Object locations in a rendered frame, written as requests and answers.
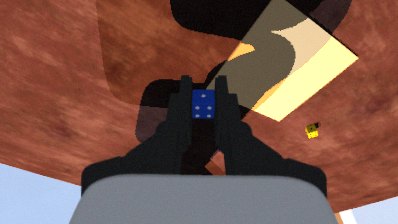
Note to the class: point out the blue die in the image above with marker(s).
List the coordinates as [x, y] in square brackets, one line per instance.
[203, 104]

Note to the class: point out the yellow die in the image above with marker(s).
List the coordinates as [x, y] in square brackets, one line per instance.
[311, 131]

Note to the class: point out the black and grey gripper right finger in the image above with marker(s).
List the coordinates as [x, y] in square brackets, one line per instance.
[246, 155]

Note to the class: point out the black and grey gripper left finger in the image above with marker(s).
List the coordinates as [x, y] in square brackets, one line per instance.
[159, 154]

